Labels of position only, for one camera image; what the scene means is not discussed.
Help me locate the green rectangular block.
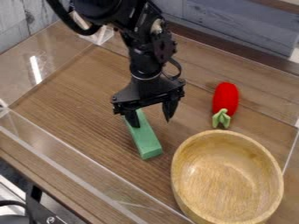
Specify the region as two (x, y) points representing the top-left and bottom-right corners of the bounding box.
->
(126, 109), (163, 160)

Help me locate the black table leg bracket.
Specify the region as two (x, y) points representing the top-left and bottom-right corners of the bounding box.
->
(25, 185), (67, 224)

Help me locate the clear acrylic corner bracket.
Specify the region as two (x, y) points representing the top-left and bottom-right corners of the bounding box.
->
(79, 25), (115, 46)

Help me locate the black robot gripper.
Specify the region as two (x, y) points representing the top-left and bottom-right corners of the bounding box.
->
(111, 75), (186, 128)

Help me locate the brown wooden bowl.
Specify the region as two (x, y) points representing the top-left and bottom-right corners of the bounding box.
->
(171, 130), (284, 224)

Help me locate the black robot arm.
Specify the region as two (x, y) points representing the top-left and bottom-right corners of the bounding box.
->
(45, 0), (186, 128)

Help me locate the black cable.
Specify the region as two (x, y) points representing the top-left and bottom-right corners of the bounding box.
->
(0, 199), (31, 224)

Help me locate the red plush strawberry toy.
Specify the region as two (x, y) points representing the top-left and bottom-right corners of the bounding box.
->
(212, 82), (239, 129)

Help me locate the clear acrylic enclosure wall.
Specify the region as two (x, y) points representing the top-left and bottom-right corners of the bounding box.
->
(0, 24), (299, 224)

